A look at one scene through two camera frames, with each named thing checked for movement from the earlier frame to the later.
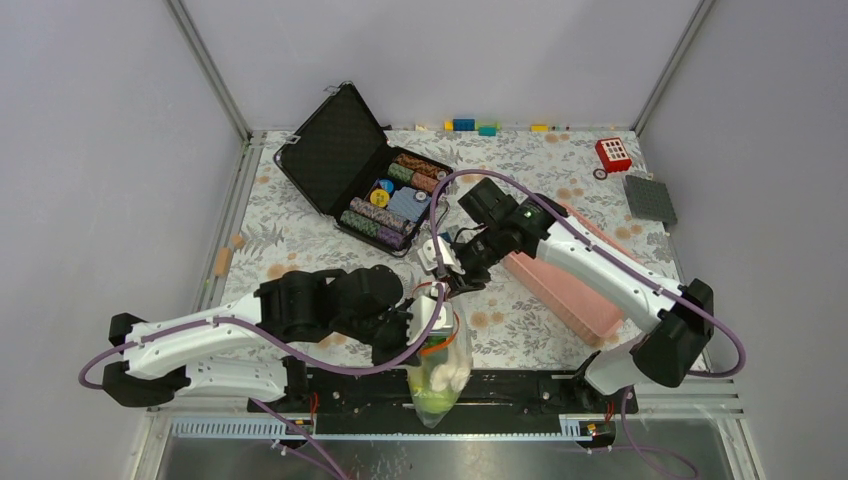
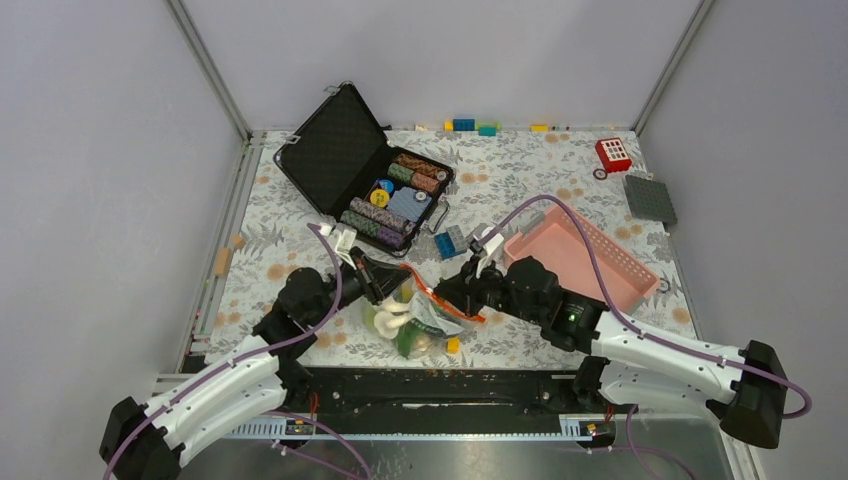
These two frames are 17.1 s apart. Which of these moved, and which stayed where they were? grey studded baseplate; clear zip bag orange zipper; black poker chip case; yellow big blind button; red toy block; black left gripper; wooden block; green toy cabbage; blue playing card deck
Moved: clear zip bag orange zipper; green toy cabbage; black left gripper
Stayed: blue playing card deck; wooden block; yellow big blind button; red toy block; grey studded baseplate; black poker chip case
